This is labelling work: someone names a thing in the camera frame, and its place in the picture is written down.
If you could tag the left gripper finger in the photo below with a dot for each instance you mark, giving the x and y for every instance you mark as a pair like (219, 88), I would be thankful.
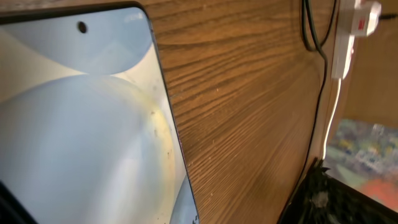
(320, 198)

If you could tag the Galaxy smartphone blue screen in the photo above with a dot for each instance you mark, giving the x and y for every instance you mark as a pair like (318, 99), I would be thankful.
(87, 130)

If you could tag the white charger adapter plug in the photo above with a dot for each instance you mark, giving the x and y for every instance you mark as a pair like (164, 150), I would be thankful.
(365, 18)

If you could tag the white power strip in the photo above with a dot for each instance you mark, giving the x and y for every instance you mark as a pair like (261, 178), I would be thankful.
(344, 40)

